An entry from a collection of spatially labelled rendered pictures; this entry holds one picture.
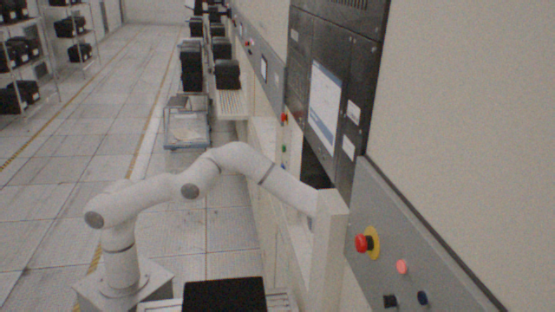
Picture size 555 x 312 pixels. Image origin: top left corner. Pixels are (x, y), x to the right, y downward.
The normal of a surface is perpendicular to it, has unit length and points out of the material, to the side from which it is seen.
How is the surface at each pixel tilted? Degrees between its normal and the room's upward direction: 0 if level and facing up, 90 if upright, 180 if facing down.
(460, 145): 90
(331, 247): 90
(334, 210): 0
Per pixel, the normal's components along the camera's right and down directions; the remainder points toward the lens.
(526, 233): -0.98, 0.04
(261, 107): 0.17, 0.44
